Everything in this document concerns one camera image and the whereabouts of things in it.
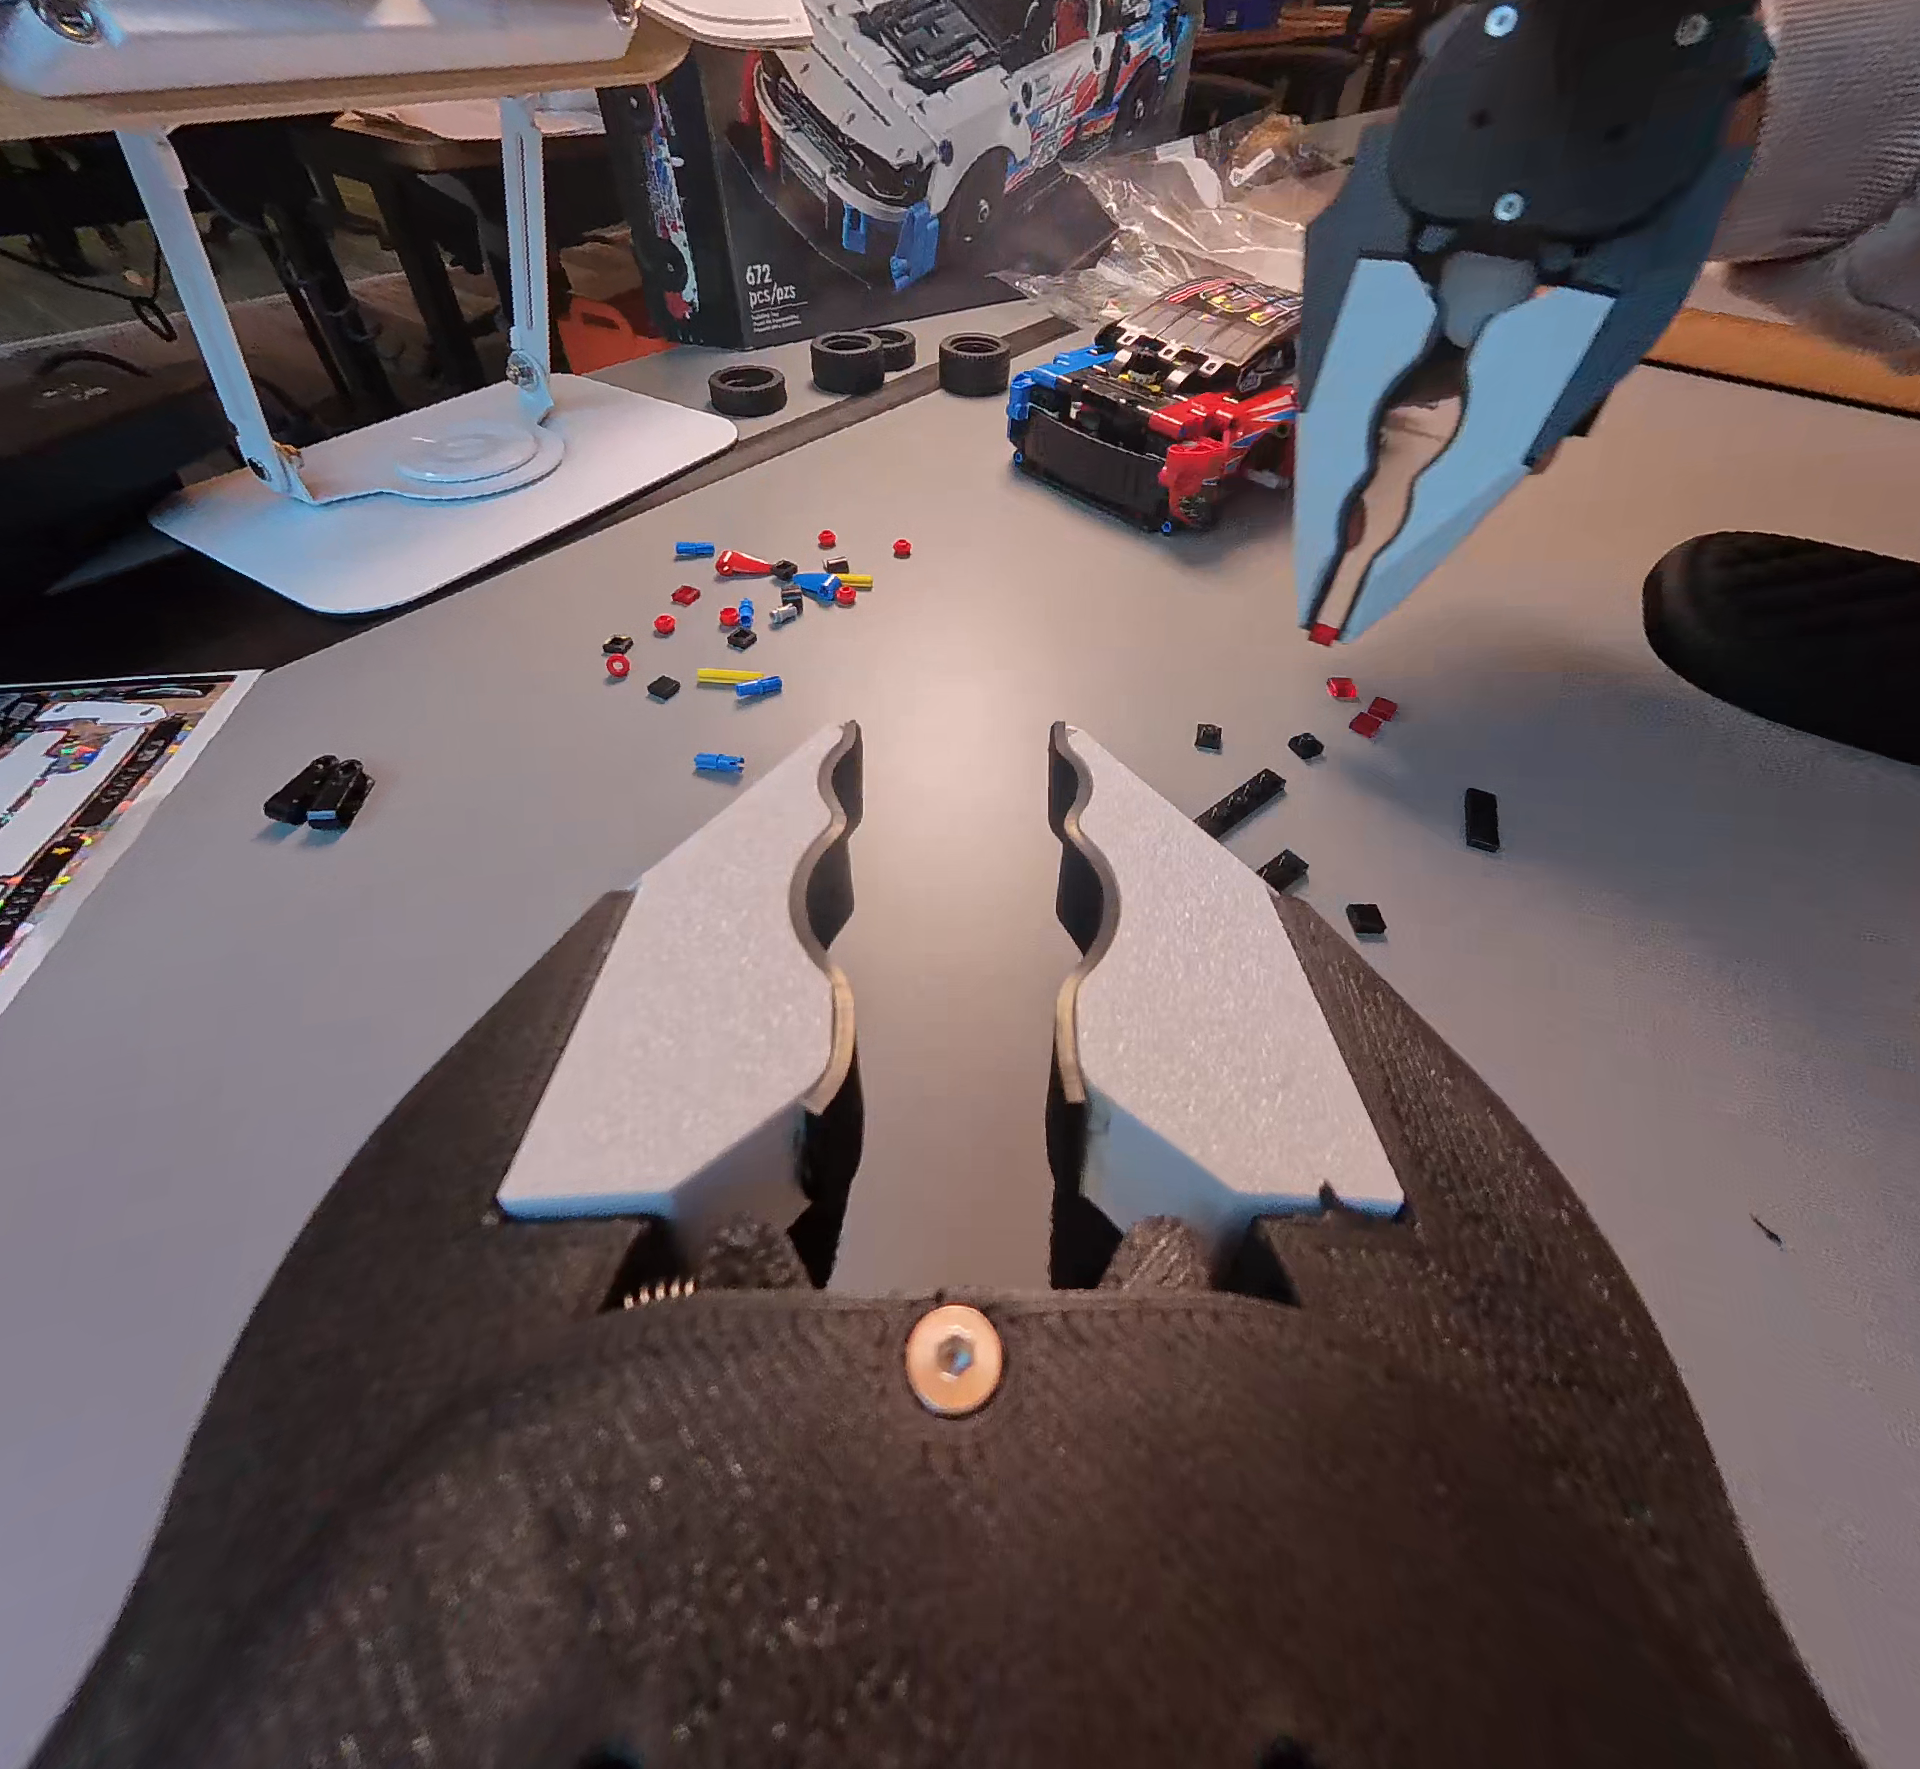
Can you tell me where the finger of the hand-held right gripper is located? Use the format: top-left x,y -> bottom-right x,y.
1334,284 -> 1617,646
1290,257 -> 1442,635

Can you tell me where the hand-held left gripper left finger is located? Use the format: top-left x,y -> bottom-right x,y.
495,719 -> 866,1289

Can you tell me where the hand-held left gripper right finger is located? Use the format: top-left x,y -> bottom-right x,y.
1047,719 -> 1408,1289

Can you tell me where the pile of colourful lego pieces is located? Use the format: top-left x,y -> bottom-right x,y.
599,528 -> 917,775

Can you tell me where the person's right forearm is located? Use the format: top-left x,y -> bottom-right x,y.
1706,0 -> 1920,379

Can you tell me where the partly built lego car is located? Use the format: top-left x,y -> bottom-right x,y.
1002,276 -> 1304,539

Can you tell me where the black lego connector assembly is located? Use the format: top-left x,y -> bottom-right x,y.
262,752 -> 377,835

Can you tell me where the black lego set box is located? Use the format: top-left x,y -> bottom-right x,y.
599,0 -> 1227,355

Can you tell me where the clear plastic wrap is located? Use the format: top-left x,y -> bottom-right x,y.
995,126 -> 1386,304

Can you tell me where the black chair armrest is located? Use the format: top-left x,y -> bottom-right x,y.
1641,531 -> 1920,760

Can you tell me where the white book stand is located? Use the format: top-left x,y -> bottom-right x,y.
0,0 -> 743,618

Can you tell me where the holographic sticker sheet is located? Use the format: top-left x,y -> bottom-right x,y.
0,666 -> 268,1018

